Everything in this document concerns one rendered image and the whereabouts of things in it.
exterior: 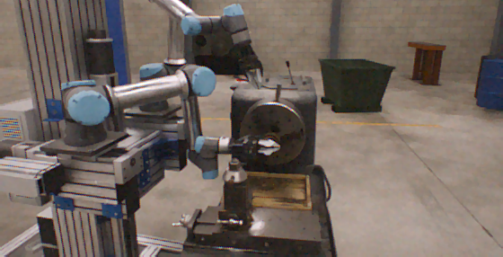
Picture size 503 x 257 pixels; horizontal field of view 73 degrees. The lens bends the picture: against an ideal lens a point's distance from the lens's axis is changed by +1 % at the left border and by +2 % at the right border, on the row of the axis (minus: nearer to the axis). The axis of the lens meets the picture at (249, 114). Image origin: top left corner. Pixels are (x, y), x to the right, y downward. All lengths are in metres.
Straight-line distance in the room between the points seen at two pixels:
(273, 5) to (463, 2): 5.72
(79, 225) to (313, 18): 10.32
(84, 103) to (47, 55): 0.50
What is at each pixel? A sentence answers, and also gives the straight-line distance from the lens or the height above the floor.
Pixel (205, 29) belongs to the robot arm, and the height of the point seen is 1.57.
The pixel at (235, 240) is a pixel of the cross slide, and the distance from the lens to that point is 1.12.
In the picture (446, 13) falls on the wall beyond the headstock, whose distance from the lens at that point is 12.34.
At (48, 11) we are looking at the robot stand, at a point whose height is 1.64.
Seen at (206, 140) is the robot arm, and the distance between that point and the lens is 1.46.
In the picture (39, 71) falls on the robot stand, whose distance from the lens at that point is 1.70.
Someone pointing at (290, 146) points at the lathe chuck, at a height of 1.03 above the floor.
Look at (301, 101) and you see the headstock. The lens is 1.72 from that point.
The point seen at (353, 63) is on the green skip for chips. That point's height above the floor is 0.76.
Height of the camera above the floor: 1.60
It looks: 16 degrees down
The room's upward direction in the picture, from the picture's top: straight up
